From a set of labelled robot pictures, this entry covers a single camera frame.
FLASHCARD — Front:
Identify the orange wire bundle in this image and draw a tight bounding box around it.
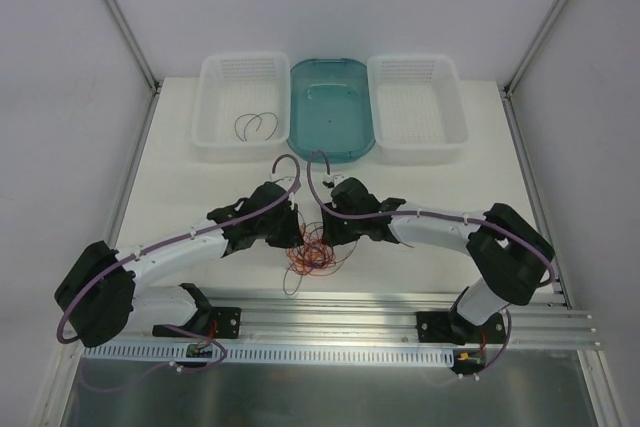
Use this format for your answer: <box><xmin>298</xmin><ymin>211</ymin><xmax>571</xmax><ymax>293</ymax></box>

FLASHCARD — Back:
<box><xmin>282</xmin><ymin>221</ymin><xmax>359</xmax><ymax>297</ymax></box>

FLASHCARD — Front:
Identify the brown thin wire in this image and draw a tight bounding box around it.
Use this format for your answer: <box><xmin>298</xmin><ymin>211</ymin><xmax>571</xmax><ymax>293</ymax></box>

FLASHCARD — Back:
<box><xmin>233</xmin><ymin>111</ymin><xmax>282</xmax><ymax>141</ymax></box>

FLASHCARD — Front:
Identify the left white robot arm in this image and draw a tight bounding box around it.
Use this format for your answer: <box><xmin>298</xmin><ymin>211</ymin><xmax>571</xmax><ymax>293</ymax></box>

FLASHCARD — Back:
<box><xmin>54</xmin><ymin>178</ymin><xmax>303</xmax><ymax>348</ymax></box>

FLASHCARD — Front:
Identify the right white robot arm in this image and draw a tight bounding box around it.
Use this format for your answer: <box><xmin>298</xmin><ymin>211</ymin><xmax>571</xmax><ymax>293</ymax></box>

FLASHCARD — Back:
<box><xmin>320</xmin><ymin>176</ymin><xmax>555</xmax><ymax>345</ymax></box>

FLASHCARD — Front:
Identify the teal transparent plastic bin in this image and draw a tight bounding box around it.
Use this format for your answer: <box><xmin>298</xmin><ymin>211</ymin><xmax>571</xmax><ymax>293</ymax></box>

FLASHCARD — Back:
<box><xmin>287</xmin><ymin>58</ymin><xmax>375</xmax><ymax>164</ymax></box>

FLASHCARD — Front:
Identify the right white perforated basket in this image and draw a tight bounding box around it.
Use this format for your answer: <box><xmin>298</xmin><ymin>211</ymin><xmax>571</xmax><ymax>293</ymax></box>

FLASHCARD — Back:
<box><xmin>366</xmin><ymin>54</ymin><xmax>469</xmax><ymax>166</ymax></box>

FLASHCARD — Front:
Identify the white perforated basket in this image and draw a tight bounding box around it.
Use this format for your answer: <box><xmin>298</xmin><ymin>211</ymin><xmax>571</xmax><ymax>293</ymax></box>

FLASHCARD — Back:
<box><xmin>366</xmin><ymin>54</ymin><xmax>469</xmax><ymax>166</ymax></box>
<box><xmin>191</xmin><ymin>52</ymin><xmax>291</xmax><ymax>163</ymax></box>

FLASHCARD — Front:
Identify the left white perforated basket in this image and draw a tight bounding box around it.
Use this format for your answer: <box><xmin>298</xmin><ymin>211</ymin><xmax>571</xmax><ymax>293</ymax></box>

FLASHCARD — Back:
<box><xmin>191</xmin><ymin>52</ymin><xmax>291</xmax><ymax>163</ymax></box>

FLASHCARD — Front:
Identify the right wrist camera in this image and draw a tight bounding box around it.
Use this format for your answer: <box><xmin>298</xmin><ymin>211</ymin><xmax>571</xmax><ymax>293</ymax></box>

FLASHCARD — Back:
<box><xmin>322</xmin><ymin>173</ymin><xmax>346</xmax><ymax>189</ymax></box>

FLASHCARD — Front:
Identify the aluminium mounting rail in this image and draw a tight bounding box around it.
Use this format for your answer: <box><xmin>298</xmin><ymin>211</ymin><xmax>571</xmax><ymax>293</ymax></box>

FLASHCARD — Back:
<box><xmin>117</xmin><ymin>288</ymin><xmax>601</xmax><ymax>350</ymax></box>

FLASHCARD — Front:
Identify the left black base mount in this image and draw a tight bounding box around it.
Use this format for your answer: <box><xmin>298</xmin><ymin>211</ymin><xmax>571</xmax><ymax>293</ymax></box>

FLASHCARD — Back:
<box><xmin>174</xmin><ymin>307</ymin><xmax>242</xmax><ymax>339</ymax></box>

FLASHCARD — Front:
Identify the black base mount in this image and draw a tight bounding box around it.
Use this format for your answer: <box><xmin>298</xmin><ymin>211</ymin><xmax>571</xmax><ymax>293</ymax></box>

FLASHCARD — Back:
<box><xmin>174</xmin><ymin>307</ymin><xmax>242</xmax><ymax>339</ymax></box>
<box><xmin>415</xmin><ymin>311</ymin><xmax>506</xmax><ymax>346</ymax></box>

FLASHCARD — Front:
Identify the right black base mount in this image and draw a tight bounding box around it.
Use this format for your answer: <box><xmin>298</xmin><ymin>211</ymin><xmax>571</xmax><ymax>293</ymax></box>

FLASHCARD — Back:
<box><xmin>415</xmin><ymin>311</ymin><xmax>506</xmax><ymax>346</ymax></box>

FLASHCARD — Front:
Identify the white slotted cable duct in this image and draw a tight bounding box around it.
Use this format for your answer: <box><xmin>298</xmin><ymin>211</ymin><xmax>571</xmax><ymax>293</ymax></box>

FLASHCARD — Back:
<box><xmin>84</xmin><ymin>341</ymin><xmax>454</xmax><ymax>368</ymax></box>

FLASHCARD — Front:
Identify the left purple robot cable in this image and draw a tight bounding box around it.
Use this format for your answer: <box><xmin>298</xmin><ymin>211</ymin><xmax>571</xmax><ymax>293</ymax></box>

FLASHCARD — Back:
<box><xmin>55</xmin><ymin>154</ymin><xmax>302</xmax><ymax>344</ymax></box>

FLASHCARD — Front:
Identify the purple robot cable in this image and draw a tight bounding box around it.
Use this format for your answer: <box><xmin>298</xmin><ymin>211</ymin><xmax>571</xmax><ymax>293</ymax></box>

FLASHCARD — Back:
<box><xmin>306</xmin><ymin>149</ymin><xmax>557</xmax><ymax>288</ymax></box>
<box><xmin>55</xmin><ymin>154</ymin><xmax>302</xmax><ymax>344</ymax></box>

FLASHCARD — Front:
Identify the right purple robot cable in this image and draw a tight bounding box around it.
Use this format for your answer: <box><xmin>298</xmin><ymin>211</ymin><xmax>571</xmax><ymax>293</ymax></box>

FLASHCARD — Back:
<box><xmin>306</xmin><ymin>149</ymin><xmax>557</xmax><ymax>288</ymax></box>

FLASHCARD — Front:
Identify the right aluminium frame post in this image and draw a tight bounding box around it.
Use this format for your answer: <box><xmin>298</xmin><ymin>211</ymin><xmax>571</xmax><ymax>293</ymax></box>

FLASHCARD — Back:
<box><xmin>503</xmin><ymin>0</ymin><xmax>570</xmax><ymax>99</ymax></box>

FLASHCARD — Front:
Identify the aluminium frame post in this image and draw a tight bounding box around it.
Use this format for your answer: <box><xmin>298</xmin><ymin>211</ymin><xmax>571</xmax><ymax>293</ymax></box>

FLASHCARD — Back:
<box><xmin>101</xmin><ymin>0</ymin><xmax>161</xmax><ymax>93</ymax></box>
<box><xmin>503</xmin><ymin>0</ymin><xmax>570</xmax><ymax>99</ymax></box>

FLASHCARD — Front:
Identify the left aluminium frame post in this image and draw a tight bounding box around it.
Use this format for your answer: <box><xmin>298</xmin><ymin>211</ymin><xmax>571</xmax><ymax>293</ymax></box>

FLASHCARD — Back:
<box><xmin>101</xmin><ymin>0</ymin><xmax>161</xmax><ymax>93</ymax></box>

